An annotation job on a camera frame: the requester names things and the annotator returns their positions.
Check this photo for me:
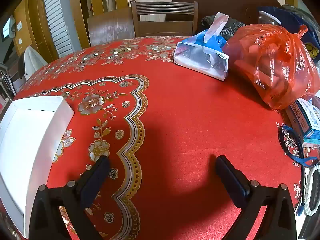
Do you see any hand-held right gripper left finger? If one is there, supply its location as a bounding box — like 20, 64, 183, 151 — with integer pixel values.
28, 155, 111, 240

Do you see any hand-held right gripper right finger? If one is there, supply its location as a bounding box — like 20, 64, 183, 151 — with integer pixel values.
215, 155, 298, 240

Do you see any white shallow cardboard box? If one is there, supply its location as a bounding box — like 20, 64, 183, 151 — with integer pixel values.
0, 95, 75, 239

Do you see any red floral tablecloth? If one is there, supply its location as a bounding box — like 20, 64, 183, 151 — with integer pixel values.
0, 35, 320, 240

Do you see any dark blue hair band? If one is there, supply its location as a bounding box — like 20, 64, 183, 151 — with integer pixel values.
278, 125, 319, 167

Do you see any blue white carton box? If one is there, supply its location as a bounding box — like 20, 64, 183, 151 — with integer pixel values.
285, 97, 320, 145

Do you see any orange plastic bag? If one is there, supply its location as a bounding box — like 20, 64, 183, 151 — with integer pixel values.
222, 24, 320, 110

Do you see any blue white tissue pack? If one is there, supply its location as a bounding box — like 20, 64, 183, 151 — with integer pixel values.
173, 12, 230, 82

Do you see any white rounded appliance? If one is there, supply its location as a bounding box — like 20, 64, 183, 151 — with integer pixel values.
24, 45, 48, 79

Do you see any worn brown chair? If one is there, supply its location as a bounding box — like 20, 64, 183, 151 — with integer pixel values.
87, 7, 137, 47

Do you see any black plastic bag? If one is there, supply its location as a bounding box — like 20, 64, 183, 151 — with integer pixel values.
201, 15, 247, 40

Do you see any white louvered shutter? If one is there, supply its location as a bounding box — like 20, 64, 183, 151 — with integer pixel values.
42, 0, 75, 58

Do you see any brown wooden slat-back chair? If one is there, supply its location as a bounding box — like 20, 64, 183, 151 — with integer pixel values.
130, 0, 199, 38

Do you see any clear glass jar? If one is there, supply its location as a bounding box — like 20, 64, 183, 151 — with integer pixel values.
258, 10, 283, 27

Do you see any yellow wooden cabinet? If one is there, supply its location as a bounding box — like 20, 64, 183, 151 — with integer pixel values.
13, 0, 59, 62

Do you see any small window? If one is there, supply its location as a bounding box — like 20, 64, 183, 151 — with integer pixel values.
1, 15, 17, 42

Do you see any white bead bracelet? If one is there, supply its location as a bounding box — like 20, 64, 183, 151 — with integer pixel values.
299, 164, 320, 214

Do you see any metal wire rack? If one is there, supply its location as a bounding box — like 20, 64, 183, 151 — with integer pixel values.
0, 62, 13, 100

